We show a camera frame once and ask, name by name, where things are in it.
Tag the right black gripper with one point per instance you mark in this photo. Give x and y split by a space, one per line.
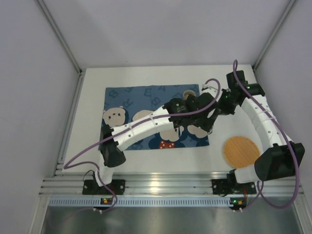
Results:
220 107

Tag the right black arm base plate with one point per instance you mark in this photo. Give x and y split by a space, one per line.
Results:
223 187

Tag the aluminium mounting rail frame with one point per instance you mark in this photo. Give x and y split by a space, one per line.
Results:
184 171

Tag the small beige ceramic cup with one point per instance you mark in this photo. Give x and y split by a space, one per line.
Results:
188 93

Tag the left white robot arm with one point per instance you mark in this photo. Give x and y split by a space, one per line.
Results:
115 140

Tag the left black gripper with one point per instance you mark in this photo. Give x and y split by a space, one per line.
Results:
205 121

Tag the left aluminium corner post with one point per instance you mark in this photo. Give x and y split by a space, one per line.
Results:
57 32

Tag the perforated metal cable strip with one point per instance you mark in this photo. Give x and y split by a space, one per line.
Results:
147 202

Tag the right aluminium corner post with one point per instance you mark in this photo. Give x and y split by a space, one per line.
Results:
274 33

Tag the blue cartoon placemat cloth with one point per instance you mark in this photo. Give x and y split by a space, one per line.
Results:
126 104

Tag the orange woven round coaster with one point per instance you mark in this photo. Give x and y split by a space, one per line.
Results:
240 151

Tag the aluminium corner post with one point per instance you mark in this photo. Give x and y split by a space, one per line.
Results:
274 33
57 32

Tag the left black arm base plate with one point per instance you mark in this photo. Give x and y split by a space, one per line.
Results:
90 187

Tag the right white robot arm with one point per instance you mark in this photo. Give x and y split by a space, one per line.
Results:
281 157

